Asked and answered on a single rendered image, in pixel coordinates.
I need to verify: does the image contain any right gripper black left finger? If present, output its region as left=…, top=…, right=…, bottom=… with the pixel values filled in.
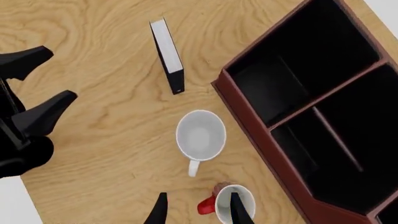
left=142, top=192, right=169, bottom=224

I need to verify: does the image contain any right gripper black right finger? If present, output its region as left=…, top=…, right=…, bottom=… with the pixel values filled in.
left=230, top=192, right=256, bottom=224

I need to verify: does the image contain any black book with white pages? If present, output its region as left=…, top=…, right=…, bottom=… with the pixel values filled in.
left=149, top=17, right=186, bottom=95

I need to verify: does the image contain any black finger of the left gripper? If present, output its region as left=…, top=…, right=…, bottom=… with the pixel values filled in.
left=0, top=45, right=54, bottom=82
left=11, top=90, right=78, bottom=138

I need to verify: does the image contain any white mug with red handle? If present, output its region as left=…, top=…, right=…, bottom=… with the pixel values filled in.
left=197, top=181, right=256, bottom=224

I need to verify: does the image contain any red-brown desk caddy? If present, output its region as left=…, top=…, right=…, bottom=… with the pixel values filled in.
left=211, top=0, right=398, bottom=224

